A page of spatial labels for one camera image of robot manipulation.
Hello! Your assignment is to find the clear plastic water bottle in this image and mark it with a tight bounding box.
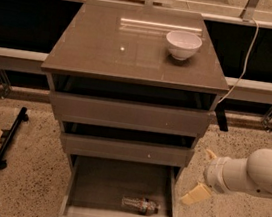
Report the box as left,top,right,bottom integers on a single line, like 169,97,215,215
121,197,161,216

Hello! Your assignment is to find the grey middle drawer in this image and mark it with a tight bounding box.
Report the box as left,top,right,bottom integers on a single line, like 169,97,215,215
60,122,195,167

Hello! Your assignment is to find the grey bottom drawer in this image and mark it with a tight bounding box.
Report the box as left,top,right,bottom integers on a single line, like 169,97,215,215
57,156,176,217

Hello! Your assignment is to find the white ceramic bowl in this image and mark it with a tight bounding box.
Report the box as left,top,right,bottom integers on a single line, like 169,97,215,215
166,30,203,61

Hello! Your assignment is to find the grey drawer cabinet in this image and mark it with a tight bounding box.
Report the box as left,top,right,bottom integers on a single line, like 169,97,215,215
19,0,240,217

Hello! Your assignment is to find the black metal stand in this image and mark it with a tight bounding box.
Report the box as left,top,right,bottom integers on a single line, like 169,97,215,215
0,107,29,170

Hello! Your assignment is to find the white cable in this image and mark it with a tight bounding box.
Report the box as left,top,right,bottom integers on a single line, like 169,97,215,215
216,16,261,109

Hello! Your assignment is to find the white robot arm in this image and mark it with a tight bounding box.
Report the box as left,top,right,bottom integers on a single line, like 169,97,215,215
180,148,272,206

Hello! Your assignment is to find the grey drawer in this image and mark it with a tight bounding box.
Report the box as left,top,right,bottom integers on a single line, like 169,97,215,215
60,122,195,167
57,156,176,217
47,73,217,137

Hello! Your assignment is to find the grey top drawer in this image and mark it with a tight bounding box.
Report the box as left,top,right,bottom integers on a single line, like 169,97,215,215
47,73,217,137

